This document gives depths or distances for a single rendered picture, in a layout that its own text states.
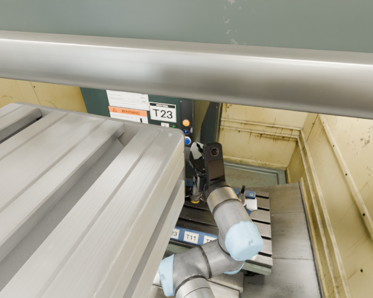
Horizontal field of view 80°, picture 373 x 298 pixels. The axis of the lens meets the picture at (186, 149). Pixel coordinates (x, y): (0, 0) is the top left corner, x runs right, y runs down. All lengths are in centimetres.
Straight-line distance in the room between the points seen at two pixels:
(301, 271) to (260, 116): 112
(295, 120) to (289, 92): 181
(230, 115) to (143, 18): 176
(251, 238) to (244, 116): 153
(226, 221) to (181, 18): 41
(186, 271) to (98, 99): 67
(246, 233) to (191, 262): 15
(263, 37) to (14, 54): 21
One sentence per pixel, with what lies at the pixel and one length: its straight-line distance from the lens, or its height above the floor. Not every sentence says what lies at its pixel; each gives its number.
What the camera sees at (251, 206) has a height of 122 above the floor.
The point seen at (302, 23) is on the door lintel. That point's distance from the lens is 20.
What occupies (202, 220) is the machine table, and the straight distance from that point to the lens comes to 142.
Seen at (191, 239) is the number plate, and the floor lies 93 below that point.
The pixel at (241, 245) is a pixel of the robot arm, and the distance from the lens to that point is 48.
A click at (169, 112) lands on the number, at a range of 81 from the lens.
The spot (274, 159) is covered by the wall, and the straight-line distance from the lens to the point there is 221.
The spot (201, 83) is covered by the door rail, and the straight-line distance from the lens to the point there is 18.
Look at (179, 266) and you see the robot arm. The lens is 55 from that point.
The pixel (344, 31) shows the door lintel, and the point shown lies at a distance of 20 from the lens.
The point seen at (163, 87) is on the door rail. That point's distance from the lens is 19.
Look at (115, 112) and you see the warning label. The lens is 91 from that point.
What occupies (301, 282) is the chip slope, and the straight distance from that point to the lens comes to 147.
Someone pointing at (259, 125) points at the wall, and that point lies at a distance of 198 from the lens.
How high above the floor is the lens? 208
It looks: 38 degrees down
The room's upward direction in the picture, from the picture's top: straight up
